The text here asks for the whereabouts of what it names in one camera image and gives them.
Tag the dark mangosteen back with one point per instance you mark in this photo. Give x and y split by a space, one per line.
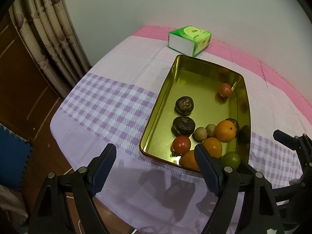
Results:
184 105

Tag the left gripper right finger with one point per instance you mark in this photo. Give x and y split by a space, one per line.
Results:
259 212

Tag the dark mangosteen front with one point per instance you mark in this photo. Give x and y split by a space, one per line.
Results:
235 123

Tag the brown longan back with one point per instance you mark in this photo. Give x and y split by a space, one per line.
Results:
210 129

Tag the red tomato in tin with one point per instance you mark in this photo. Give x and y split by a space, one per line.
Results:
181 145

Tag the orange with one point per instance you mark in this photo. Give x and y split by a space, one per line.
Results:
225 131
188 161
213 146

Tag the beige patterned curtain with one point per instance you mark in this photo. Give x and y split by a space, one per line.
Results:
49 38

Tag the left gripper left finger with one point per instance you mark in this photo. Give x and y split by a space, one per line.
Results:
51 211

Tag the brown longan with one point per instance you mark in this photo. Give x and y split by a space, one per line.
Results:
210 129
200 134

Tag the green tomato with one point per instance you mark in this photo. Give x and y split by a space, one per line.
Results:
231 159

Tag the dark mangosteen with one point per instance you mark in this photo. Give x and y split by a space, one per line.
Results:
184 105
183 126
235 123

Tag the gold toffee tin box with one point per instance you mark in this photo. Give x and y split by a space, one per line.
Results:
200 80

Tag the dark mangosteen in tin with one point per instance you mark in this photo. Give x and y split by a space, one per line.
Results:
183 126

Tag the blue foam floor mat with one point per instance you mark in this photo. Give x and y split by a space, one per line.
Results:
15 152

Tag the brown longan front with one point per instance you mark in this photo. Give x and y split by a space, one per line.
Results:
200 134

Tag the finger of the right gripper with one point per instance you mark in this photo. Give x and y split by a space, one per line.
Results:
301 145

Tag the orange-red persimmon tomato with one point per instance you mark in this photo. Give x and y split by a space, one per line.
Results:
225 90

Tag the green tissue pack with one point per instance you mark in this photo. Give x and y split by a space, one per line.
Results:
190 40

